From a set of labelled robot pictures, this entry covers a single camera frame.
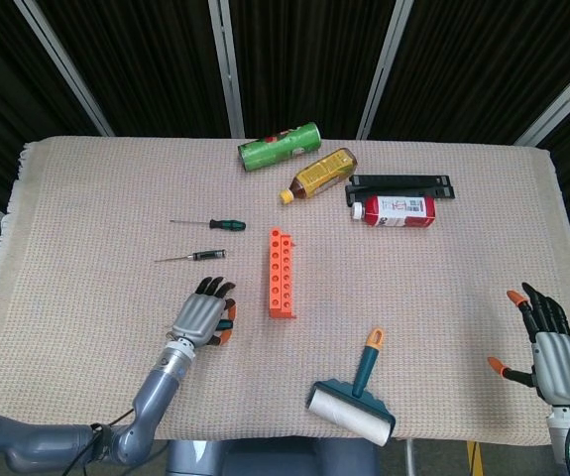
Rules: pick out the yellow label tea bottle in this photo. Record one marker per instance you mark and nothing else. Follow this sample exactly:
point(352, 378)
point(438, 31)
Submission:
point(319, 173)

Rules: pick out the orange hole block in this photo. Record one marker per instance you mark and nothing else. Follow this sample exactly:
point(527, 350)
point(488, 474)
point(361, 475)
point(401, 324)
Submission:
point(275, 277)

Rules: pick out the green black striped screwdriver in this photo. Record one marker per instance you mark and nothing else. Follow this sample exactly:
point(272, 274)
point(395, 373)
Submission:
point(227, 225)

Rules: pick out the black plastic strip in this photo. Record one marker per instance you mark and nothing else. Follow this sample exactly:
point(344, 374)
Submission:
point(398, 179)
point(403, 191)

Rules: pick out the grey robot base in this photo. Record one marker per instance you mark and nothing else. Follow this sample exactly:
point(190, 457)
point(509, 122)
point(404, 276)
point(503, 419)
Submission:
point(264, 458)

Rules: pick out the black metal precision screwdriver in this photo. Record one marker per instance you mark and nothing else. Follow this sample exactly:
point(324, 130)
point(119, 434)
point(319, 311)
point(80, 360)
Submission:
point(210, 254)

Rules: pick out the teal lint roller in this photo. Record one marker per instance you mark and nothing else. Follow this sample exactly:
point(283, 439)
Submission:
point(366, 369)

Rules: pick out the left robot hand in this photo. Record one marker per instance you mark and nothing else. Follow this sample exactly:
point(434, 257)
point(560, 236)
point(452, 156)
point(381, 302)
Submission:
point(200, 315)

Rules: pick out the beige woven tablecloth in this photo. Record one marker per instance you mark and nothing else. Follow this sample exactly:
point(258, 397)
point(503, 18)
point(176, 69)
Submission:
point(91, 322)

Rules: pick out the green chip can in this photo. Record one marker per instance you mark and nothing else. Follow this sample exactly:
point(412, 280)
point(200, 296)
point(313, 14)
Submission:
point(277, 149)

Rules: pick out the metal table leg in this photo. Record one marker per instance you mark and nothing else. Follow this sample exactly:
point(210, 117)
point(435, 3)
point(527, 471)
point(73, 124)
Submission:
point(410, 458)

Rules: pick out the red juice carton bottle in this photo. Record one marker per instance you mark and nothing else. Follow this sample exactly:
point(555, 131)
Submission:
point(398, 212)

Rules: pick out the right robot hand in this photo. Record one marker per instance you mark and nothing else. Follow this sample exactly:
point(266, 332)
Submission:
point(559, 367)

